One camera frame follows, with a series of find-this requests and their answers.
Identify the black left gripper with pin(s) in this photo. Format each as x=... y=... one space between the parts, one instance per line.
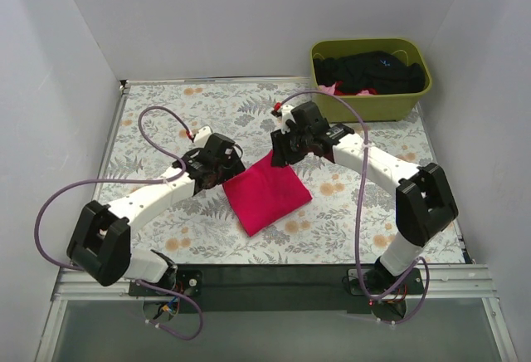
x=231 y=167

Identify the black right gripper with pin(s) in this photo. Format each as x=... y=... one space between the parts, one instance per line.
x=280 y=151

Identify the magenta t shirt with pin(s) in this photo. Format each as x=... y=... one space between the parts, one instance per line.
x=264 y=194

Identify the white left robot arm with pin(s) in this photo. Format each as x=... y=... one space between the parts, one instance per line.
x=101 y=241

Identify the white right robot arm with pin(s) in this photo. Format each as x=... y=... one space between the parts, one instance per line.
x=424 y=203

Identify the pink garment in basket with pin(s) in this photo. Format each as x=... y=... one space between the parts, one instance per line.
x=334 y=89

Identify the black t shirt in basket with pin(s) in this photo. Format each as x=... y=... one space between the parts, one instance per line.
x=378 y=70

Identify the floral patterned table mat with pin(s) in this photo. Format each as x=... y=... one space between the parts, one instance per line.
x=335 y=227

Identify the green plastic laundry basket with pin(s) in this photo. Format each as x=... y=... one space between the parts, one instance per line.
x=376 y=107

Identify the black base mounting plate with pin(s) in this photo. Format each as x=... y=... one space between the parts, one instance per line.
x=253 y=288

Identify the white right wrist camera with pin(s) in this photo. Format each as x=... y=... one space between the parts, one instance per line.
x=283 y=112

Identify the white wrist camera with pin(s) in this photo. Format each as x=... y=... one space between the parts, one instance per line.
x=283 y=112
x=201 y=134

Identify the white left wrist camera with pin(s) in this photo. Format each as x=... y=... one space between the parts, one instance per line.
x=201 y=134

